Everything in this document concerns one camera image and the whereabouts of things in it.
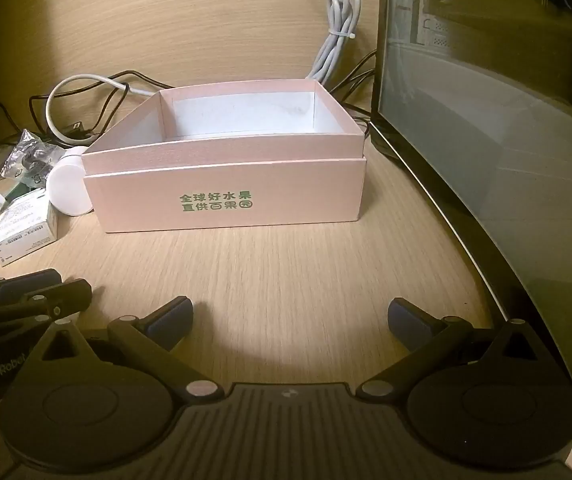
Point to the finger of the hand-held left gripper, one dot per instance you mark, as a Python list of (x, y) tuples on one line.
[(31, 282), (73, 295)]

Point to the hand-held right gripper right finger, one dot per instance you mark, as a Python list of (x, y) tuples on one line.
[(408, 327)]

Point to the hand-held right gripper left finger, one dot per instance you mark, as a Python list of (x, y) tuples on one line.
[(171, 322)]

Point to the white power adapter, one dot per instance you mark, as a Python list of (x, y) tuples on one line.
[(21, 230)]

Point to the small white jar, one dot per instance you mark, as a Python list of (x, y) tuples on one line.
[(68, 185)]

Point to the clear plastic bag with parts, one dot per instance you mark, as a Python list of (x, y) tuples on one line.
[(31, 157)]

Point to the pink cardboard box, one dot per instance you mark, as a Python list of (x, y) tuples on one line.
[(216, 180)]

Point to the computer case with glass panel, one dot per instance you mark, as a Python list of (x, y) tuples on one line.
[(490, 135)]

